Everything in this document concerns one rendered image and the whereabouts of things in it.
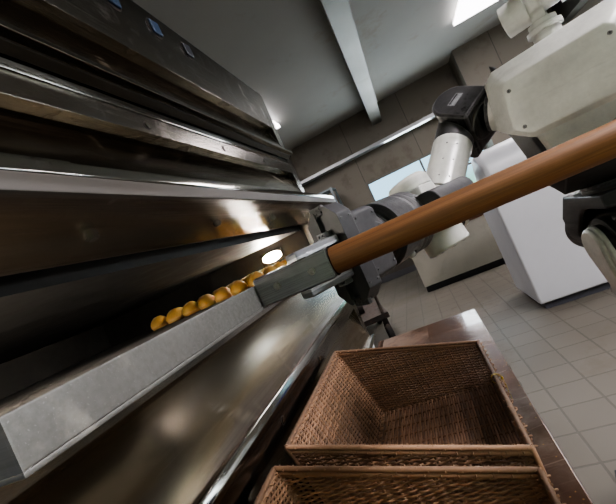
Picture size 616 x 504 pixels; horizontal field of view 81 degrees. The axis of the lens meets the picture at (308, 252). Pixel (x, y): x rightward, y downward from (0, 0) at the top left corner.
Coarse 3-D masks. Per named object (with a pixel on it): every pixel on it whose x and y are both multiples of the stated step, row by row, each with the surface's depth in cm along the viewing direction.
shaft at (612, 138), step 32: (608, 128) 30; (544, 160) 31; (576, 160) 31; (608, 160) 31; (480, 192) 33; (512, 192) 32; (384, 224) 36; (416, 224) 35; (448, 224) 34; (352, 256) 37
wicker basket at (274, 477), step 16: (272, 480) 70; (288, 480) 72; (304, 480) 71; (320, 480) 70; (336, 480) 70; (352, 480) 68; (368, 480) 68; (384, 480) 67; (400, 480) 66; (448, 480) 64; (464, 480) 63; (480, 480) 63; (496, 480) 62; (512, 480) 61; (528, 480) 61; (544, 480) 57; (272, 496) 67; (288, 496) 70; (304, 496) 71; (320, 496) 70; (352, 496) 69; (368, 496) 68; (384, 496) 67; (400, 496) 66; (416, 496) 66; (464, 496) 64; (480, 496) 63; (496, 496) 62; (512, 496) 62; (528, 496) 61; (544, 496) 60
